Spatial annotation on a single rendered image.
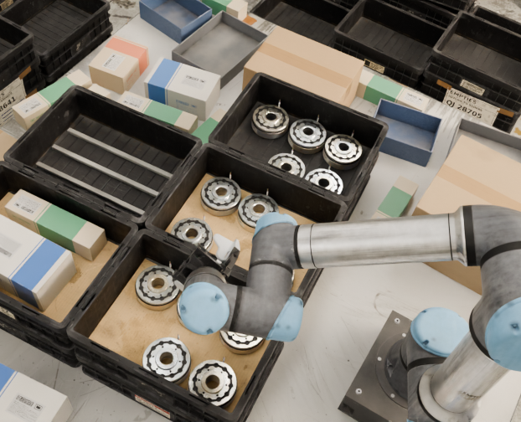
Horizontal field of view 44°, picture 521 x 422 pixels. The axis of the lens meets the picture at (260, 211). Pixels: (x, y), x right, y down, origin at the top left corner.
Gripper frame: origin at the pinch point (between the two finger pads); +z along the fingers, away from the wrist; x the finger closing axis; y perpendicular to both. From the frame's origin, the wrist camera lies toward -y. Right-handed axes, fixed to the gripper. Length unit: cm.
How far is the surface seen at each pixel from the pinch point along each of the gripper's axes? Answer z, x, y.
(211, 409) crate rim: -10.2, 20.0, -15.7
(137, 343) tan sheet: 8.9, 25.3, 1.3
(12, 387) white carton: 6, 49, 16
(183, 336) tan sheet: 10.3, 18.0, -5.7
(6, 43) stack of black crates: 123, 6, 98
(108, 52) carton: 80, -18, 59
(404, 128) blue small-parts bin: 72, -60, -27
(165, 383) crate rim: -6.9, 22.8, -6.2
